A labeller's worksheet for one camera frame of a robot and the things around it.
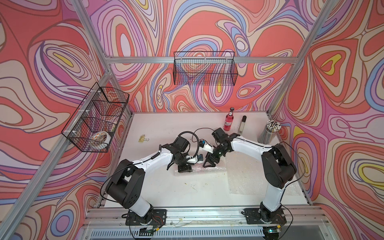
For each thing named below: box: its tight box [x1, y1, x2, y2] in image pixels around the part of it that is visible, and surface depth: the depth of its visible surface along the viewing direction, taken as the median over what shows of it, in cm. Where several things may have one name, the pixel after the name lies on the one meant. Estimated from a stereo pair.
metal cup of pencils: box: [257, 120, 282, 145], surface depth 91 cm
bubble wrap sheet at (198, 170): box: [174, 164, 228, 176], surface depth 86 cm
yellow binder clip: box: [138, 134, 150, 143], surface depth 105 cm
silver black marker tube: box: [237, 115, 247, 135], surface depth 110 cm
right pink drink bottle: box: [223, 107, 235, 132], surface depth 103 cm
